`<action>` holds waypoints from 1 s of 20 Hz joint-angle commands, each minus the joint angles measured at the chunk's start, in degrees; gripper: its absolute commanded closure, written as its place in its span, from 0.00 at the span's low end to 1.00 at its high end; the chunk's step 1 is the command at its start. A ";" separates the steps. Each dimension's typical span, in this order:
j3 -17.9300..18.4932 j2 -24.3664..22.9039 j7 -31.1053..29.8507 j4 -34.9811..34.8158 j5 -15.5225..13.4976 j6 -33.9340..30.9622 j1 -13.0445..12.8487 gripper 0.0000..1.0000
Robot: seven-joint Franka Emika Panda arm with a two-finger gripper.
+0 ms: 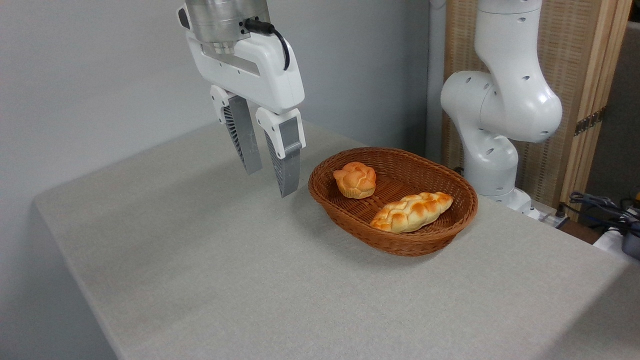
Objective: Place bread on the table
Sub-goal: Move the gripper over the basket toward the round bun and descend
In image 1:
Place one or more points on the round knotted bread roll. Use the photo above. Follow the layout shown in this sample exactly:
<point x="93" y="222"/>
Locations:
<point x="356" y="180"/>

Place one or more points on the brass screen hinge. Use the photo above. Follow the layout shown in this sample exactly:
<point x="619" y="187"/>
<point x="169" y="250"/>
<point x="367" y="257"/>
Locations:
<point x="590" y="121"/>

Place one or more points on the black plug at robot base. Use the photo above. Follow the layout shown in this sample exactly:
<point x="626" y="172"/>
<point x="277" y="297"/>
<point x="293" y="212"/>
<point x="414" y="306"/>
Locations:
<point x="561" y="211"/>

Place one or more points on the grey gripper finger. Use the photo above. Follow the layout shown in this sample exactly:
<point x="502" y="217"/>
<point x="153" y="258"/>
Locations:
<point x="245" y="140"/>
<point x="287" y="165"/>

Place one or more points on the brown oval wicker basket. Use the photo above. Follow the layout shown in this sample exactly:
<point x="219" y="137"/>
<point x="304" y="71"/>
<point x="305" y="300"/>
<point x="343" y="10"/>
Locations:
<point x="350" y="220"/>

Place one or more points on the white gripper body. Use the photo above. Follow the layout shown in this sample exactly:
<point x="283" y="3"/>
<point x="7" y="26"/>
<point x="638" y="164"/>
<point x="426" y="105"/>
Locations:
<point x="260" y="70"/>

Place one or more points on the wooden woven folding screen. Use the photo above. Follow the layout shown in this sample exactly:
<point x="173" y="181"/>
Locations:
<point x="575" y="50"/>

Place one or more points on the long braided bread loaf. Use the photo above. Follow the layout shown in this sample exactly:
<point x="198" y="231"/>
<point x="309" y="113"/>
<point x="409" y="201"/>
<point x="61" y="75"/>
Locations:
<point x="412" y="212"/>

